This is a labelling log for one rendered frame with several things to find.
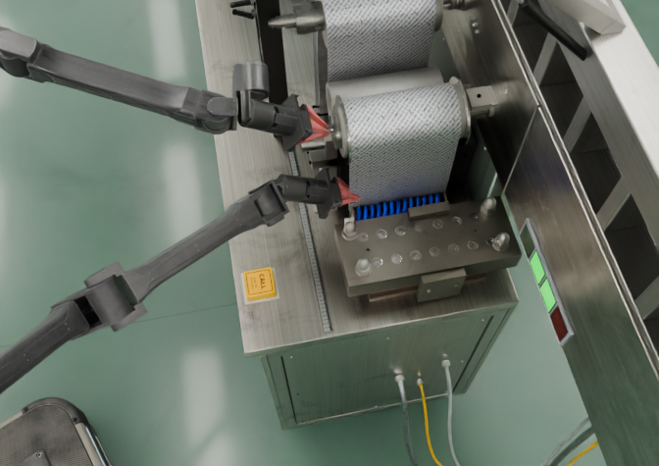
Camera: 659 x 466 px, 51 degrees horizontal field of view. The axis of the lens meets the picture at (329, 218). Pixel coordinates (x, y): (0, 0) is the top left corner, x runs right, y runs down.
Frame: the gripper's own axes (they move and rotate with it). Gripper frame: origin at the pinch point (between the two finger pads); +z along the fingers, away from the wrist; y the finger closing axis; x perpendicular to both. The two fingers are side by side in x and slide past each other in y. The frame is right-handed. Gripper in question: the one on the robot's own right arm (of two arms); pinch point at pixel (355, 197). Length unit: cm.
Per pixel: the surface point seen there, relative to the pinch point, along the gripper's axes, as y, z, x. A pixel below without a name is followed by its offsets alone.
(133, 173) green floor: -94, -9, -129
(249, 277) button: 8.2, -16.3, -26.4
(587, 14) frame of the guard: 14, -7, 70
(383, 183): 0.3, 3.3, 6.8
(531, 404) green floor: 32, 104, -63
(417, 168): 0.3, 7.5, 14.1
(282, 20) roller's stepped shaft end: -30.4, -22.7, 18.7
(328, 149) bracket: -7.1, -9.7, 6.6
